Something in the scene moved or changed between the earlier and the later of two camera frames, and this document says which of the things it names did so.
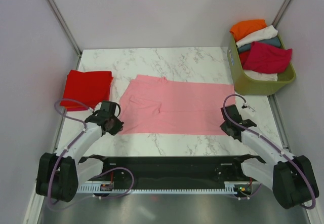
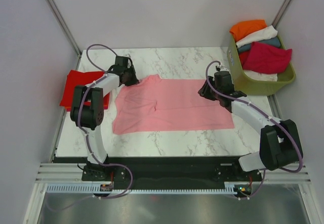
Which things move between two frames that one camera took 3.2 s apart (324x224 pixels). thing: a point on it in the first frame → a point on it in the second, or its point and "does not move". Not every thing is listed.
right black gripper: [223, 126] → [204, 91]
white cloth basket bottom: [256, 75] does not move
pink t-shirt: [153, 105] does not move
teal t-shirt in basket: [274, 41] does not move
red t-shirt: [92, 88] does not move
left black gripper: [119, 127] → [134, 81]
